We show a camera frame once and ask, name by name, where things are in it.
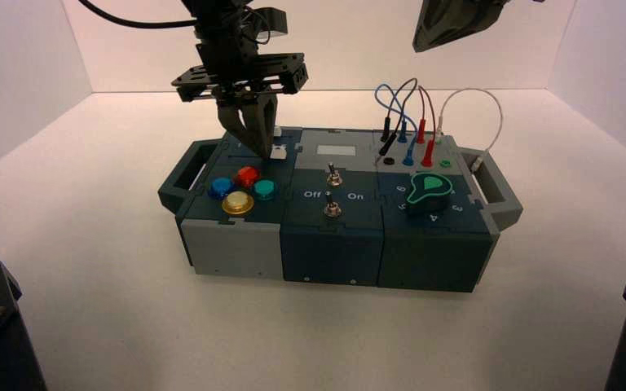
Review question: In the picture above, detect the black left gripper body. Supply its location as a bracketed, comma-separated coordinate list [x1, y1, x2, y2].
[171, 40, 310, 107]

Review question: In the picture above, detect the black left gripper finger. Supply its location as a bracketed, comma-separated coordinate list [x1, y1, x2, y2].
[216, 101, 269, 160]
[253, 95, 280, 159]

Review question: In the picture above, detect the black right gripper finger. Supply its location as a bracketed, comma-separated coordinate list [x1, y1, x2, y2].
[437, 0, 509, 47]
[412, 0, 462, 54]

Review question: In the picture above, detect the red round push button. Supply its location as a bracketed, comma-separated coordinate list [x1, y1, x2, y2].
[235, 165, 262, 189]

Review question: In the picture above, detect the blue round push button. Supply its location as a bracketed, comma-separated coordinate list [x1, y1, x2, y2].
[208, 177, 235, 200]

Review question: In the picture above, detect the teal round push button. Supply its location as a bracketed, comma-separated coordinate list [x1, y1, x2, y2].
[252, 179, 277, 202]

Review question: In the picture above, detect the grey display panel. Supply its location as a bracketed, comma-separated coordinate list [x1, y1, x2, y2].
[316, 143, 358, 158]

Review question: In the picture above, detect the yellow round push button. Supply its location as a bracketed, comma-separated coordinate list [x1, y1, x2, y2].
[221, 191, 256, 217]

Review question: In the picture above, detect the blue and grey task box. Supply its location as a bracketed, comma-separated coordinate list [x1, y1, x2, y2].
[157, 125, 524, 294]

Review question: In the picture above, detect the black knob with green pointer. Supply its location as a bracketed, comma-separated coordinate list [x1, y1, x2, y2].
[403, 172, 452, 218]

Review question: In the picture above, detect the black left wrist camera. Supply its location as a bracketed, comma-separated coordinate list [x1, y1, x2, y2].
[252, 7, 290, 43]

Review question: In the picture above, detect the white jumper cable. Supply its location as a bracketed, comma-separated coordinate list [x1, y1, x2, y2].
[434, 87, 504, 174]

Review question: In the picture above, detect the blue jumper cable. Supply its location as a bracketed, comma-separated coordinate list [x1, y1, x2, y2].
[374, 82, 420, 167]

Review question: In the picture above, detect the black jumper cable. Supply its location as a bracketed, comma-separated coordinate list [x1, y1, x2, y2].
[375, 77, 420, 158]

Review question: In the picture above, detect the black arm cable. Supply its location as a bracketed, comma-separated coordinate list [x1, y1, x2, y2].
[77, 0, 200, 29]

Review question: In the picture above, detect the red jumper cable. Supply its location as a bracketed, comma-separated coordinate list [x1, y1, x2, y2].
[415, 84, 438, 168]

